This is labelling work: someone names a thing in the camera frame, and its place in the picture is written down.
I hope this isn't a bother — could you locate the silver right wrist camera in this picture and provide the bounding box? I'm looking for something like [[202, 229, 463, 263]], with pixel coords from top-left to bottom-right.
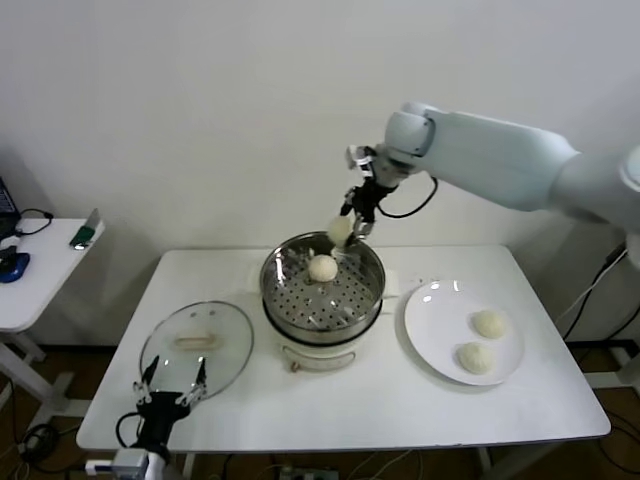
[[345, 143, 376, 174]]

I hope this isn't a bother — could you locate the blue computer mouse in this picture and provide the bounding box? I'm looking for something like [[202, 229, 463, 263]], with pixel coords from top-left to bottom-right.
[[0, 252, 31, 285]]

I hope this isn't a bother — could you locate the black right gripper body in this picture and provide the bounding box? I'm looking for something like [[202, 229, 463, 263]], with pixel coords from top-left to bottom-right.
[[352, 175, 400, 221]]

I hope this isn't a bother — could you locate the white cable with black plug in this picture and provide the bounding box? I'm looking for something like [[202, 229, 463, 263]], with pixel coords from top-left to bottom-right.
[[558, 239, 631, 324]]

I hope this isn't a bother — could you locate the white stand base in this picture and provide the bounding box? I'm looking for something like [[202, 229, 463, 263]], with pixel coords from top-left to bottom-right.
[[582, 344, 640, 389]]

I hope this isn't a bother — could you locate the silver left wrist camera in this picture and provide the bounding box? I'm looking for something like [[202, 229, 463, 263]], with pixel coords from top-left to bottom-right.
[[84, 447, 151, 480]]

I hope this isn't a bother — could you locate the stainless steel steamer basket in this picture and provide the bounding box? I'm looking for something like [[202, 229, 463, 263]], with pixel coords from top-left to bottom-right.
[[258, 230, 387, 346]]

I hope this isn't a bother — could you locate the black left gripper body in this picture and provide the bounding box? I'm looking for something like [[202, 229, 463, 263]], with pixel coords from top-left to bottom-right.
[[134, 392, 194, 451]]

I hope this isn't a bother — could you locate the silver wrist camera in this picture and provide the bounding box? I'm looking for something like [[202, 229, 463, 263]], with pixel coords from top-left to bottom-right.
[[345, 143, 376, 174], [84, 447, 151, 480]]

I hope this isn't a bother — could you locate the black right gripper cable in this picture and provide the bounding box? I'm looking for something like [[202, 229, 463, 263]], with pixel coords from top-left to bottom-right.
[[377, 174, 440, 220]]

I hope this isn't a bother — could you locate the glass pot lid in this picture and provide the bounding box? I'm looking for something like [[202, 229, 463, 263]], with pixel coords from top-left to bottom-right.
[[138, 299, 255, 406]]

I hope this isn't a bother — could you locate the white round plate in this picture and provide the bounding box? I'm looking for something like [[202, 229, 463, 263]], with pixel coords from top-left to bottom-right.
[[398, 279, 526, 387]]

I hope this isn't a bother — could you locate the grey floor power strip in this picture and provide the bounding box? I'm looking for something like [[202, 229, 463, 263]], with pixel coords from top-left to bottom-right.
[[279, 464, 341, 480]]

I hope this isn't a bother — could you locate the black floor cable plug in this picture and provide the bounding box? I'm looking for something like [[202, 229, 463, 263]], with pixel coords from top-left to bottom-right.
[[17, 422, 57, 459]]

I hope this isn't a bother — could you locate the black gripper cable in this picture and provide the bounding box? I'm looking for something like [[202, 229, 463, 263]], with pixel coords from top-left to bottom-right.
[[377, 174, 440, 220], [115, 410, 146, 449]]

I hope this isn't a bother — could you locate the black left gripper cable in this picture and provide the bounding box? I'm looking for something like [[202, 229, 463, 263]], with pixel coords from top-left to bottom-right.
[[115, 410, 146, 449]]

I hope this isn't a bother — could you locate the green-handled metal scraper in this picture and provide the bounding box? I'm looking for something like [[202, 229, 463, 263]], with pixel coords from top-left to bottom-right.
[[68, 208, 104, 251]]

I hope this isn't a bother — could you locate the black looped cable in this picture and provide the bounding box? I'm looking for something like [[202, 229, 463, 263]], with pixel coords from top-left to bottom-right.
[[14, 208, 54, 239]]

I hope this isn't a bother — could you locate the dark laptop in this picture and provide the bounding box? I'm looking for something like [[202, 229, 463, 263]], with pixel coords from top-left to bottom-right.
[[0, 174, 21, 239]]

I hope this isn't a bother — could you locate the white side table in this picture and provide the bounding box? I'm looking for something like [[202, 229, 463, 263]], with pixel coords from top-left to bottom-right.
[[0, 217, 106, 426]]

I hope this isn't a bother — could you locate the white electric pot base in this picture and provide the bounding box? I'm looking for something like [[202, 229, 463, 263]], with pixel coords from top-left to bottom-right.
[[247, 267, 401, 374]]

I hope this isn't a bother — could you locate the white steamed baozi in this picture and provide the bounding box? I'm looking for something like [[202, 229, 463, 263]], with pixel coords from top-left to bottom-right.
[[471, 308, 510, 341], [455, 341, 496, 375], [307, 253, 339, 284], [327, 215, 354, 247]]

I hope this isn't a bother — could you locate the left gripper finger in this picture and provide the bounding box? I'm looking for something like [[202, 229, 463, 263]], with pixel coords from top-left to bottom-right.
[[178, 356, 207, 405], [132, 354, 160, 406]]

